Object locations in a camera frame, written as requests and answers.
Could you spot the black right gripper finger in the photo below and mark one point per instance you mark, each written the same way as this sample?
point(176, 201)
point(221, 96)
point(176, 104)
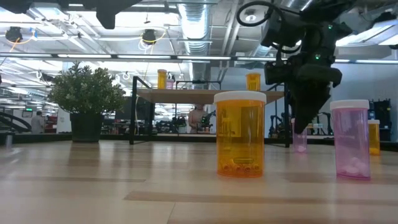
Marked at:
point(308, 109)

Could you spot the pink medicine bottle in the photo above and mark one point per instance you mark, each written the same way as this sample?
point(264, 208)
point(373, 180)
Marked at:
point(170, 84)
point(350, 140)
point(300, 140)

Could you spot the large orange medicine bottle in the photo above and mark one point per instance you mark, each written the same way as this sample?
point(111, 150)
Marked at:
point(253, 82)
point(240, 133)

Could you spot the small orange medicine bottle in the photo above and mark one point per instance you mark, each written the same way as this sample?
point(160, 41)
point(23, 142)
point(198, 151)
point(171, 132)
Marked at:
point(162, 79)
point(374, 137)

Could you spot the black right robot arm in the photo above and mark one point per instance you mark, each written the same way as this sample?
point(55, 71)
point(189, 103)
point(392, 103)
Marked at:
point(286, 31)

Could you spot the black equipment rack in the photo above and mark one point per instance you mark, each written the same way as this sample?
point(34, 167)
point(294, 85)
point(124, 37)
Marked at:
point(384, 115)

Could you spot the person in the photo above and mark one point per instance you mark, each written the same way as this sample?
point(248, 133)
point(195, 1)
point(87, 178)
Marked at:
point(37, 123)
point(196, 118)

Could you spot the black ceiling fixture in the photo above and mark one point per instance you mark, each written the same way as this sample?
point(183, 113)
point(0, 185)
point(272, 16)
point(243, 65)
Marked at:
point(14, 33)
point(149, 35)

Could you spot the long ceiling light bar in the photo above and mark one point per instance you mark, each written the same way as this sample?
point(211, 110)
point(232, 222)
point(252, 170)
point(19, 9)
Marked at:
point(93, 56)

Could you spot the potted green plant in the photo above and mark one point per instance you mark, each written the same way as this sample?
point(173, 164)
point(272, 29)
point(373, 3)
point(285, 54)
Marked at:
point(87, 93)

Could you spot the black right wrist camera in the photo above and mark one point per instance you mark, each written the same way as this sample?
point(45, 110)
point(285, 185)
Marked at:
point(280, 73)

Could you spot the wooden shelf black frame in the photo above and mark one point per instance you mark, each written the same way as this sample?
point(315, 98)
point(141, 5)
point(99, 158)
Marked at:
point(192, 96)

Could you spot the silver ventilation duct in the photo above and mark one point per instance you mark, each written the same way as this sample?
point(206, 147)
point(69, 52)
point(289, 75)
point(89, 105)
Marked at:
point(194, 28)

